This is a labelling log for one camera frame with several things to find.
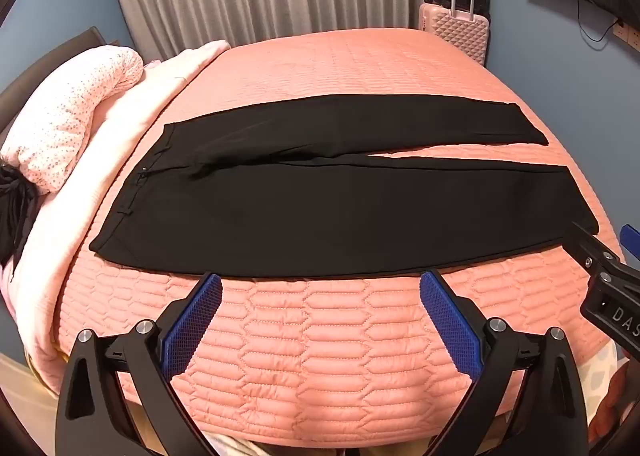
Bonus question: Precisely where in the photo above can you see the pink dotted pillow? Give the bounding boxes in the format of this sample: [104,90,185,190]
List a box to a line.
[0,45,145,194]

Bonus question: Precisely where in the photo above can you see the person's right hand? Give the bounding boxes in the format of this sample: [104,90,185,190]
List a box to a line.
[587,376,638,444]

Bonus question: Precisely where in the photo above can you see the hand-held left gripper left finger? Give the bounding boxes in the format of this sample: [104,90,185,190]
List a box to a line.
[56,272,223,456]

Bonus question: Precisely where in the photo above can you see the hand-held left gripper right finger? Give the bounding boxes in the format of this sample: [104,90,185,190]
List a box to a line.
[419,269,588,456]

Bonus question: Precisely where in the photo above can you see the black cable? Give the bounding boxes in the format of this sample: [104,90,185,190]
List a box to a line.
[577,0,623,42]

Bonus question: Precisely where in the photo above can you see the pink suitcase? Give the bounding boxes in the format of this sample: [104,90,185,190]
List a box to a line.
[418,0,491,68]

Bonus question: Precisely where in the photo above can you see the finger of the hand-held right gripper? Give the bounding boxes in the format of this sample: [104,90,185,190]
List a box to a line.
[567,221,628,287]
[620,224,640,262]

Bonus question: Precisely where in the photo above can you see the light pink blanket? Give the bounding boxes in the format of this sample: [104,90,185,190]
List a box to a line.
[0,38,231,394]

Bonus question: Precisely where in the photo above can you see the white patterned bedsheet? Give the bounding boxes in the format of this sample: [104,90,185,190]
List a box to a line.
[585,341,633,417]

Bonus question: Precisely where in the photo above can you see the wall socket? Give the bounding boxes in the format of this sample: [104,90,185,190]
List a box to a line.
[614,18,640,49]

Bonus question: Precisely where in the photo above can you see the dark grey headboard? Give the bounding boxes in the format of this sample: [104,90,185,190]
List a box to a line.
[0,26,118,137]

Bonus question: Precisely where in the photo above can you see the black pants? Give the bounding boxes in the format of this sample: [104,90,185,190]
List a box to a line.
[90,95,600,282]

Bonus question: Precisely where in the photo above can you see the black garment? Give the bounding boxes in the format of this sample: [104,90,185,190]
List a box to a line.
[0,163,43,262]

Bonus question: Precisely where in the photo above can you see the pink quilted bedspread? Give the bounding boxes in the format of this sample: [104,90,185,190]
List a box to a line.
[52,26,626,442]

